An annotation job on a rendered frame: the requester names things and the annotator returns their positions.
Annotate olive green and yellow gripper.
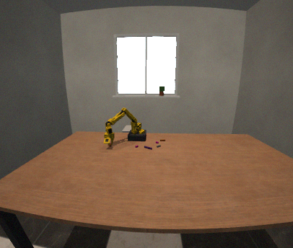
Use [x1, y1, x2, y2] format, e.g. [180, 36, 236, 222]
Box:
[104, 132, 114, 145]

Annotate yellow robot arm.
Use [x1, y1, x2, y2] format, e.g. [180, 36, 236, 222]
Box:
[105, 107, 144, 134]

